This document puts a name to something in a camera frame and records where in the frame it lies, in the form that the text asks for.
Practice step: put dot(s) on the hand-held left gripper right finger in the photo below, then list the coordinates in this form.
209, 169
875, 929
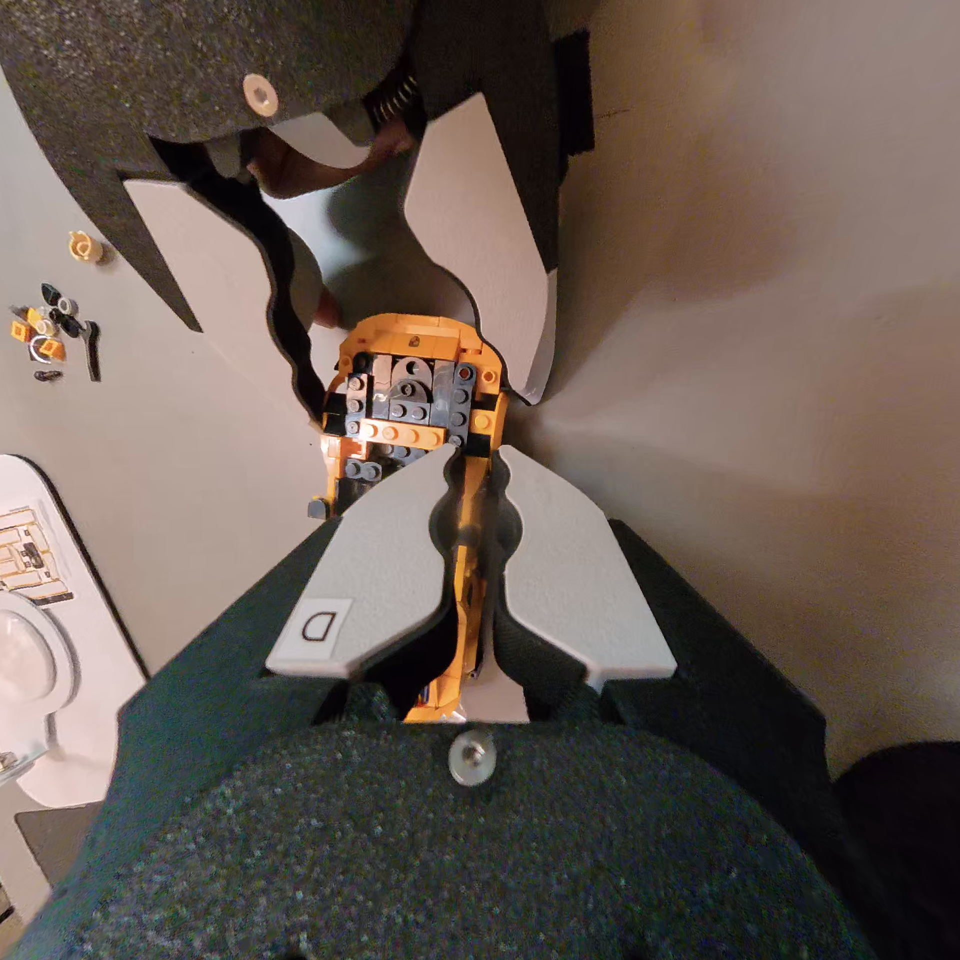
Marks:
577, 577

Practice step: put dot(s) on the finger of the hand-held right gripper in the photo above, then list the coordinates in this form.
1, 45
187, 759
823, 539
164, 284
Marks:
495, 240
217, 285

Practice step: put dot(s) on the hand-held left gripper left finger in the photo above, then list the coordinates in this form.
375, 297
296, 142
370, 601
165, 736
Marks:
375, 570

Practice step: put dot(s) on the yellow lego car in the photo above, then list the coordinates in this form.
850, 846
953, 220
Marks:
405, 337

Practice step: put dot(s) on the tan round lego piece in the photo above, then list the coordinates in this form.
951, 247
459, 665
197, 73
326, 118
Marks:
84, 247

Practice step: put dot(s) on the black lego wrench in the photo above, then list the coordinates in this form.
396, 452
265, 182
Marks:
93, 356

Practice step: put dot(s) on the cluster of small lego pieces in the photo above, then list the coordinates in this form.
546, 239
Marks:
49, 326

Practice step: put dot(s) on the lego sticker sheet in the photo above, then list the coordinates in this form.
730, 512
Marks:
30, 555

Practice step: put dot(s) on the person's right hand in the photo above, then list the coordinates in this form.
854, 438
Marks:
300, 180

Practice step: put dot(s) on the white book stand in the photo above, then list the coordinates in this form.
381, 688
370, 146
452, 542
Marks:
90, 600

